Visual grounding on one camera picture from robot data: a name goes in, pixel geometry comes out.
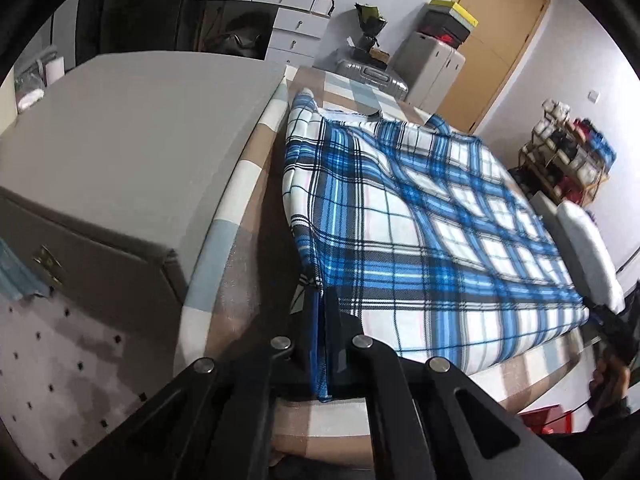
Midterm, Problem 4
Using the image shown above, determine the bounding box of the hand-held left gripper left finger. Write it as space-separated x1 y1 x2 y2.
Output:
60 285 326 480

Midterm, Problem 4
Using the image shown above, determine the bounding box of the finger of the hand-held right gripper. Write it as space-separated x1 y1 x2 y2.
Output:
582 297 618 333

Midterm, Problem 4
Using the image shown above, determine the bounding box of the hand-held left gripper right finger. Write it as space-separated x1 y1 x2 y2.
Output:
324 290 586 480

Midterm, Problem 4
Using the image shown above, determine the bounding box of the blue plaid shirt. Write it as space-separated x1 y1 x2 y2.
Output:
282 87 591 403

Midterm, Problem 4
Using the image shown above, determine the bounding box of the person's right hand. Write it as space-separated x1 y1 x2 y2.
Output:
589 352 632 403

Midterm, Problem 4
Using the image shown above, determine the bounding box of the white pillow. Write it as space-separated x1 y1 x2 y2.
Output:
555 201 626 313

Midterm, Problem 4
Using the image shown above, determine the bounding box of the red container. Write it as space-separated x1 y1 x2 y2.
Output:
519 404 576 436

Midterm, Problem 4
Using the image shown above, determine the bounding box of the wooden shoe rack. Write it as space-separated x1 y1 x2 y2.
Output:
515 110 613 206

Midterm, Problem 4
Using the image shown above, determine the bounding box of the checkered blanket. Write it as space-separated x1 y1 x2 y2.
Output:
180 67 596 466

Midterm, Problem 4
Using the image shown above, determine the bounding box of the silver suitcase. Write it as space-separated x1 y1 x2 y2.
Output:
315 47 411 103

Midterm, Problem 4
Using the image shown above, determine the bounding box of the wooden door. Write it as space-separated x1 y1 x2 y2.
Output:
435 0 551 133

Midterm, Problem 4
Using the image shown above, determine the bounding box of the large grey box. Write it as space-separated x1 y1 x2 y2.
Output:
0 50 287 311

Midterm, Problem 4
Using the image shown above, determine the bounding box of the white cabinet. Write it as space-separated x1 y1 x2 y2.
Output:
387 30 466 116

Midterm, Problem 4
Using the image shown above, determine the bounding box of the white desk with drawers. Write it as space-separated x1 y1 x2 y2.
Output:
192 0 336 66

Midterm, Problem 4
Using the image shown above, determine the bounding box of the dark flower bouquet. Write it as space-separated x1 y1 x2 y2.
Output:
352 2 388 51

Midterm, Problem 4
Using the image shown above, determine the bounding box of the yellow lid shoe box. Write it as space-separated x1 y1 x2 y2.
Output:
430 0 479 28

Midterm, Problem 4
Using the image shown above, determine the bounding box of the black wardrobe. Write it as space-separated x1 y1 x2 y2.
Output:
75 0 201 68

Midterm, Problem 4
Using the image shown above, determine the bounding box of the clear plastic bag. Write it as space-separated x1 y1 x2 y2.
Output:
15 50 51 113

